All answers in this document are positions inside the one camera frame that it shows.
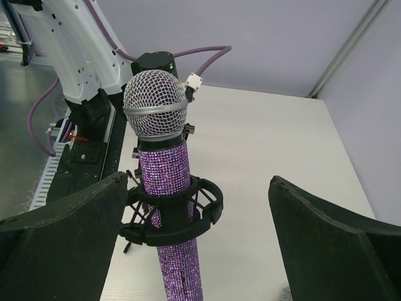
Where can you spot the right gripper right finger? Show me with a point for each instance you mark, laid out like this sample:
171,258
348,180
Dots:
332,253

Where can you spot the left aluminium frame post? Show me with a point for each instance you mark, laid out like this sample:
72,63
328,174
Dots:
354,38

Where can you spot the red microphone silver grille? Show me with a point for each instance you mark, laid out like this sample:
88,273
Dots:
285,294

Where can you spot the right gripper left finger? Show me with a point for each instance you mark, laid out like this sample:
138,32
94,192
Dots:
63,250

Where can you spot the white slotted cable duct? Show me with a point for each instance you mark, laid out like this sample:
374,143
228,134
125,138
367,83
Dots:
49,171

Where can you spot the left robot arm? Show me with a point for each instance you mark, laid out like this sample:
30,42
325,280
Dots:
97,75

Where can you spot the black tripod stand shock mount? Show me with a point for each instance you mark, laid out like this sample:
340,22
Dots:
170,205

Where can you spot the black front rail base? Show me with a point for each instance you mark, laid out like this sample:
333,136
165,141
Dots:
87,161

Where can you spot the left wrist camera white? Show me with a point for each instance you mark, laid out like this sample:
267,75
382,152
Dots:
192,85

